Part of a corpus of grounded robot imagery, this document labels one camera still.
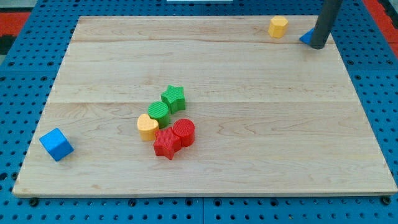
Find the light wooden board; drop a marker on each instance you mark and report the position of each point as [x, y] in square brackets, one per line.
[273, 117]

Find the red cylinder block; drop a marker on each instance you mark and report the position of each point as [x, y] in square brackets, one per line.
[185, 130]

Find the green star block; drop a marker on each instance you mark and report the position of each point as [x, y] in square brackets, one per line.
[174, 98]

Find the green cylinder block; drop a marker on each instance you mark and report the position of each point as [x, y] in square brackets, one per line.
[159, 111]

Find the red star block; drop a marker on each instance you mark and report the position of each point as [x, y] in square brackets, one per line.
[166, 143]

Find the yellow heart block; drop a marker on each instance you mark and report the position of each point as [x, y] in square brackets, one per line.
[147, 127]

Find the yellow hexagon block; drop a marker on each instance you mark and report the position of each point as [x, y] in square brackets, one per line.
[278, 26]

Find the blue triangle block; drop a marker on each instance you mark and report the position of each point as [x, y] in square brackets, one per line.
[306, 38]

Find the blue cube block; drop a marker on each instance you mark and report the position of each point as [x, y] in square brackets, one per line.
[56, 144]

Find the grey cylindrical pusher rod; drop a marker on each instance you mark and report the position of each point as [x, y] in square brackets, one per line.
[324, 23]

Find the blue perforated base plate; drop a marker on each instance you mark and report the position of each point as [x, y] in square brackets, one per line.
[30, 67]

